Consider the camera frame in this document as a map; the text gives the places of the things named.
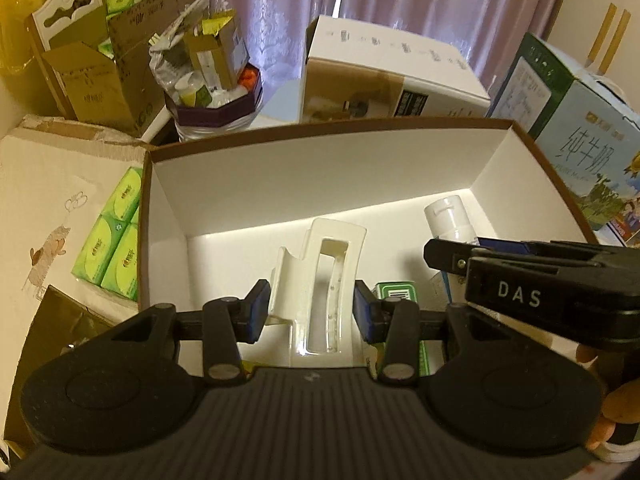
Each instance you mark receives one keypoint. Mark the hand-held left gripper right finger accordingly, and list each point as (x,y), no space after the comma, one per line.
(365,310)

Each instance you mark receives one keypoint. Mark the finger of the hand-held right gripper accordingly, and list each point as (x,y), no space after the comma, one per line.
(500,245)
(445,255)

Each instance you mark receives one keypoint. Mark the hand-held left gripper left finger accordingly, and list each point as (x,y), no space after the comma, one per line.
(257,310)

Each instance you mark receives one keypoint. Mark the blue and white tube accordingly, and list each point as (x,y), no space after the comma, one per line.
(447,215)

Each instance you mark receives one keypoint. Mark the white hair claw clip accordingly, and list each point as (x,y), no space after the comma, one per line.
(300,285)

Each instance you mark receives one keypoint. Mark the green carton box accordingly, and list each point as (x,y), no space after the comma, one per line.
(435,355)

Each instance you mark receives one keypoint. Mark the brown cardboard box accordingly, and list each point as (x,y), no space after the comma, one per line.
(320,170)
(145,50)

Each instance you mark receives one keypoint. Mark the person's right hand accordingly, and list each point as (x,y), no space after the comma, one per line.
(625,400)

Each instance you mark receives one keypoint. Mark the light blue milk case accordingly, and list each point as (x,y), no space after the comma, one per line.
(590,155)

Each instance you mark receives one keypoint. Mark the white appliance box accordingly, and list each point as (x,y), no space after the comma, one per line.
(390,70)

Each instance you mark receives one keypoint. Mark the purple octagonal tin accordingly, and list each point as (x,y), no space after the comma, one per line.
(210,116)

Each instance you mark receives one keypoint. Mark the yellow tape strip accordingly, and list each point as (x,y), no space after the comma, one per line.
(617,42)
(602,35)

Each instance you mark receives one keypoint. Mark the mauve curtain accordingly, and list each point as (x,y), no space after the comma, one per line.
(400,0)

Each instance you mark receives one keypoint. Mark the gold carton box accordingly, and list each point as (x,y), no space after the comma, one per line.
(215,45)

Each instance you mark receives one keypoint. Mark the round tub of items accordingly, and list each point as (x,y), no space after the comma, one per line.
(165,55)

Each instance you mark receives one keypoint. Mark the open brown cardboard box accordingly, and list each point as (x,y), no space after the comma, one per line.
(145,50)

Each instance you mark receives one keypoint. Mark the cardboard box with white flap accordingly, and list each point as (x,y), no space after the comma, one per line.
(85,80)

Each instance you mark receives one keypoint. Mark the yellow plastic bag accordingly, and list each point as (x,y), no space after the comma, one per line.
(20,20)

